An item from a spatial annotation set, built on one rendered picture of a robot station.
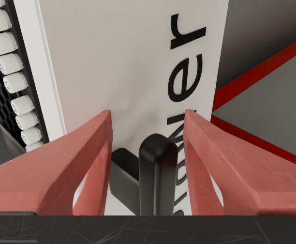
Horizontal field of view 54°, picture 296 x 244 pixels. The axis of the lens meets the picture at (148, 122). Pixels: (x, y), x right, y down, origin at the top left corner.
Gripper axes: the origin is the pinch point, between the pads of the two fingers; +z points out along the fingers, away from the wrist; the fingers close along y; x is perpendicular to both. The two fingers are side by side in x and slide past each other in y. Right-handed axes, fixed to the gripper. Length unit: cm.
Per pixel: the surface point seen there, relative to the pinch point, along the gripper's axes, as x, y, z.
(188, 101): 1.6, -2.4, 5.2
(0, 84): 4.9, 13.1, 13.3
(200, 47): -1.6, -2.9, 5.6
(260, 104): 14.3, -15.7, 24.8
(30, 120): 5.3, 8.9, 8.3
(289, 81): 14.2, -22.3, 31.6
